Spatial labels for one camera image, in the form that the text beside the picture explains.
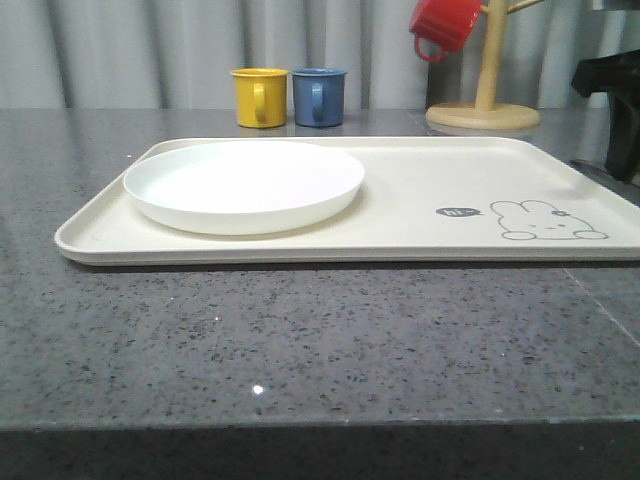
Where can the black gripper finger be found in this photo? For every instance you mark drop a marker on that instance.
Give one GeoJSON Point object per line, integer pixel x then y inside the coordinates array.
{"type": "Point", "coordinates": [618, 77]}

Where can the white round plate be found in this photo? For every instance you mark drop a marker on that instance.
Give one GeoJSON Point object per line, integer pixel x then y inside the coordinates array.
{"type": "Point", "coordinates": [249, 187]}

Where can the wooden mug tree stand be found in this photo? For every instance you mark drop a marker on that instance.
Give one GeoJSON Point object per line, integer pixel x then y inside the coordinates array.
{"type": "Point", "coordinates": [486, 113]}

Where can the red enamel mug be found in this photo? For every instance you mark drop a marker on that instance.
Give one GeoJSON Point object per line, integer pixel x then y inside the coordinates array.
{"type": "Point", "coordinates": [445, 23]}

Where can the cream rabbit serving tray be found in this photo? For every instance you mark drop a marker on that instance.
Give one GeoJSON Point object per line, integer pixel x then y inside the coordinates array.
{"type": "Point", "coordinates": [423, 199]}

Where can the blue enamel mug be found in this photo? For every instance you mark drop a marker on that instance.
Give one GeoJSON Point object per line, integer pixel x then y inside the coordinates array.
{"type": "Point", "coordinates": [318, 96]}

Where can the yellow enamel mug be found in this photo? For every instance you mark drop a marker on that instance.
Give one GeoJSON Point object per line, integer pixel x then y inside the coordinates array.
{"type": "Point", "coordinates": [261, 97]}

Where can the grey pleated curtain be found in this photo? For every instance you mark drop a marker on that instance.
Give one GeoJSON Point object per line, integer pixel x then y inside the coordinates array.
{"type": "Point", "coordinates": [179, 54]}

